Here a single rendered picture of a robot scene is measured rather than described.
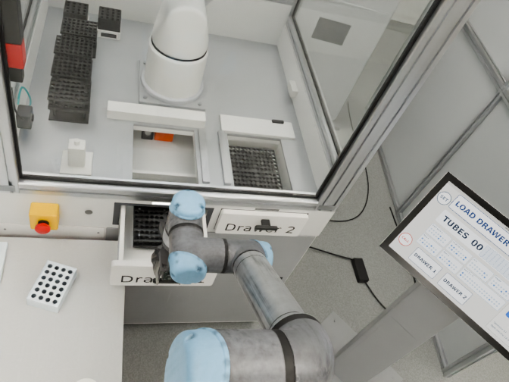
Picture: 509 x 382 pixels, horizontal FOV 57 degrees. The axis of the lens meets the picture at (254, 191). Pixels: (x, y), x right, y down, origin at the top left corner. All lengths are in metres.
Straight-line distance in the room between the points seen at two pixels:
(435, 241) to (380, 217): 1.53
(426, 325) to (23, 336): 1.28
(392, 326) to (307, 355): 1.26
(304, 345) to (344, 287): 1.97
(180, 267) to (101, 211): 0.54
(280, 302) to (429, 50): 0.68
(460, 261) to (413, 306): 0.32
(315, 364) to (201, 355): 0.15
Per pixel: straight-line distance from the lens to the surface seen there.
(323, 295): 2.55
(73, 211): 1.45
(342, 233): 2.83
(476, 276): 1.55
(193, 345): 0.62
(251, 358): 0.63
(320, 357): 0.67
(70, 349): 1.38
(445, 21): 1.15
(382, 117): 1.28
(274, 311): 0.78
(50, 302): 1.39
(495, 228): 1.55
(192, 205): 1.01
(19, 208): 1.46
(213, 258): 0.98
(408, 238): 1.54
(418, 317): 1.81
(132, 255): 1.42
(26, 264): 1.49
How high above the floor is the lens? 2.05
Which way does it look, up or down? 47 degrees down
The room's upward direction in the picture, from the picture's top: 24 degrees clockwise
